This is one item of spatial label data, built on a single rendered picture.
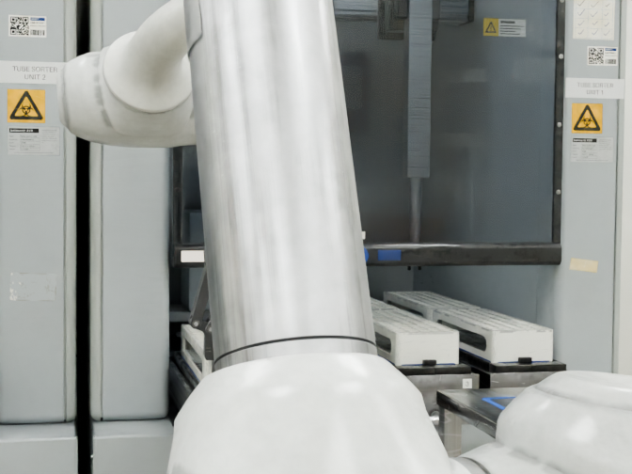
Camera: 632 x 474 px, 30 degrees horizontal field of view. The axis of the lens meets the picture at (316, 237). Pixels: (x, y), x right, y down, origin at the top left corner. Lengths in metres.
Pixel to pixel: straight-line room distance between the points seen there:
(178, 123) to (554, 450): 0.76
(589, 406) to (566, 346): 1.21
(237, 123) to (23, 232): 1.03
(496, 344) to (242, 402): 1.19
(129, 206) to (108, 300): 0.14
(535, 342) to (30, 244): 0.77
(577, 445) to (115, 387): 1.14
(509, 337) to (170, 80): 0.76
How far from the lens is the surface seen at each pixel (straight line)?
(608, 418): 0.71
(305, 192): 0.71
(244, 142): 0.72
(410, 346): 1.77
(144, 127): 1.34
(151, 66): 1.28
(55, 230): 1.73
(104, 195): 1.73
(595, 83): 1.93
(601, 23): 1.94
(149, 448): 1.69
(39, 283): 1.74
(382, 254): 1.77
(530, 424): 0.72
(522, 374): 1.80
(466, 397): 1.52
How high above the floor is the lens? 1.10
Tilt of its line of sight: 3 degrees down
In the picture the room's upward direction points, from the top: 1 degrees clockwise
